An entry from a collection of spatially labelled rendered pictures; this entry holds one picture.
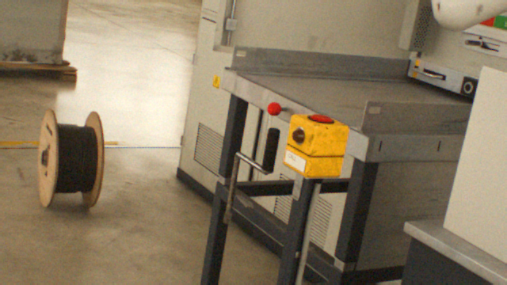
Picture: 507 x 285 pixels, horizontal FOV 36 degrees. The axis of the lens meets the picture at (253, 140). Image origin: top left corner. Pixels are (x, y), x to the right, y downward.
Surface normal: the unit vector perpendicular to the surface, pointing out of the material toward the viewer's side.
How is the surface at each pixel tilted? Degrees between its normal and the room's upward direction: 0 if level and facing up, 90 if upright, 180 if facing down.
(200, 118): 90
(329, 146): 89
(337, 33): 90
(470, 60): 90
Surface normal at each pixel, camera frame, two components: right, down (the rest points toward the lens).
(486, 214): -0.86, -0.01
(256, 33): 0.09, 0.27
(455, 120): 0.51, 0.30
